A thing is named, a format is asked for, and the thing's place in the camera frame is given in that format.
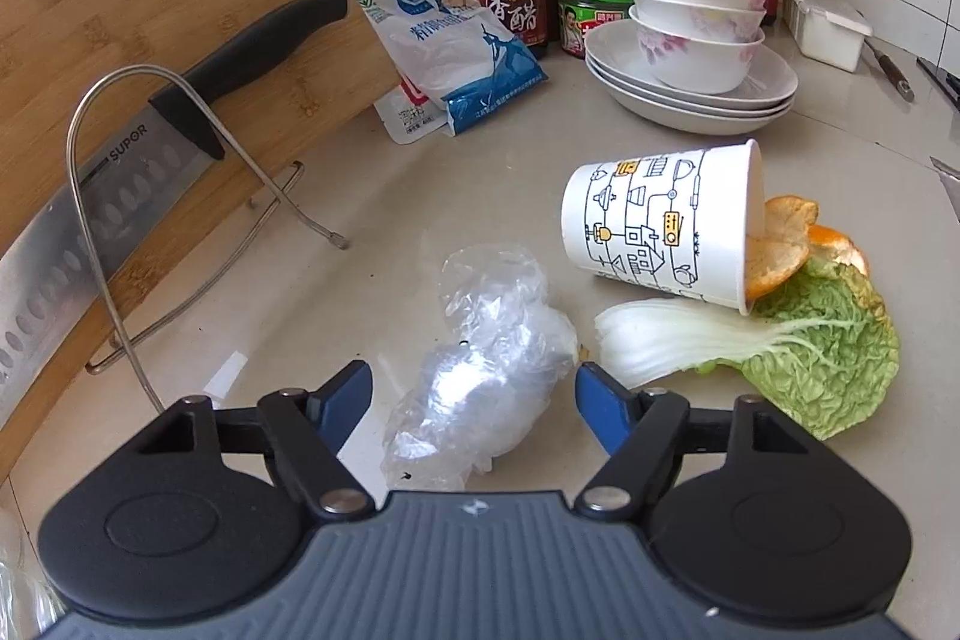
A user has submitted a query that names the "white and blue salt bag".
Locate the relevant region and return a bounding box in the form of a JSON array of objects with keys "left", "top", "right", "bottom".
[{"left": 345, "top": 0, "right": 548, "bottom": 145}]

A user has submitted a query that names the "white printed paper cup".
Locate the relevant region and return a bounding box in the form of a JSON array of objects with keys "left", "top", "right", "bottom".
[{"left": 561, "top": 139, "right": 766, "bottom": 317}]

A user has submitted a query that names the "metal spatula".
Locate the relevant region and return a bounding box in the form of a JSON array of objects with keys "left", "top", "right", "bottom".
[{"left": 862, "top": 40, "right": 916, "bottom": 103}]

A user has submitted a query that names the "green lid sauce jar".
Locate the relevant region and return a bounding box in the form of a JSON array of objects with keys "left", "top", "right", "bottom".
[{"left": 555, "top": 0, "right": 638, "bottom": 60}]

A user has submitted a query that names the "clear plastic bag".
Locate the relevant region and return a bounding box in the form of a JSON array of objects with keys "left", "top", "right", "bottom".
[{"left": 381, "top": 242, "right": 578, "bottom": 491}]

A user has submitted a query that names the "white plastic lidded container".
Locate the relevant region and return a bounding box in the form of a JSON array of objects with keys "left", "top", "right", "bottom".
[{"left": 780, "top": 0, "right": 875, "bottom": 73}]

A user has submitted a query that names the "metal wire rack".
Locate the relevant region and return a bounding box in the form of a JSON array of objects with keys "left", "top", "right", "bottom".
[{"left": 66, "top": 66, "right": 351, "bottom": 412}]

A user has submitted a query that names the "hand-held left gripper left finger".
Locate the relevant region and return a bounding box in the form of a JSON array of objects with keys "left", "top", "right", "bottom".
[{"left": 135, "top": 360, "right": 376, "bottom": 522}]

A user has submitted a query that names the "napa cabbage leaf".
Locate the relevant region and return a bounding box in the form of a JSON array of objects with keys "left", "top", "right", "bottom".
[{"left": 595, "top": 257, "right": 901, "bottom": 442}]

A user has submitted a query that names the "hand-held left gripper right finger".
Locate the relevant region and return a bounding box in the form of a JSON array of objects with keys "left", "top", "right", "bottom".
[{"left": 574, "top": 362, "right": 811, "bottom": 522}]

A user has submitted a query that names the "black handled kitchen knife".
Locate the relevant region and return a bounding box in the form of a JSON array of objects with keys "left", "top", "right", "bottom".
[{"left": 0, "top": 0, "right": 350, "bottom": 431}]

